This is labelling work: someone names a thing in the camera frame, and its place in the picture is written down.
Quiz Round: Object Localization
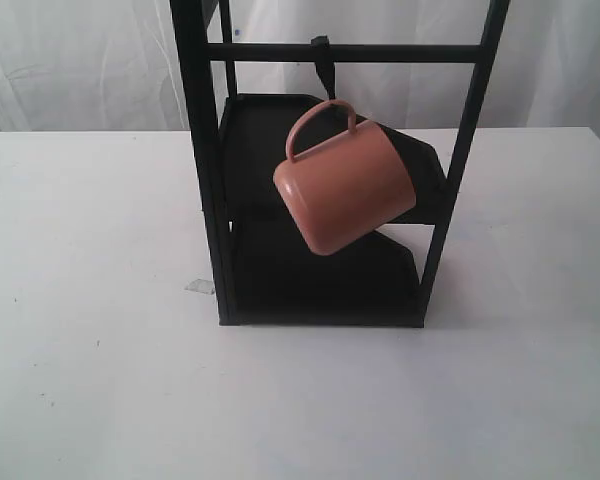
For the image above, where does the pink ceramic mug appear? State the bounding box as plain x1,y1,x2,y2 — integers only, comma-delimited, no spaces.
273,99,417,256

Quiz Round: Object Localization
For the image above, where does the clear tape piece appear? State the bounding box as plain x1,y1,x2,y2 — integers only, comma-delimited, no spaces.
185,278,215,295

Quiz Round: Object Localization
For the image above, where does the white backdrop curtain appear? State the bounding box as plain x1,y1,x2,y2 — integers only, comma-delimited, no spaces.
0,1,600,137

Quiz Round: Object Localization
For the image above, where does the black two-tier metal rack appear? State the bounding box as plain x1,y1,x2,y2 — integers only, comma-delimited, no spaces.
170,1,509,328

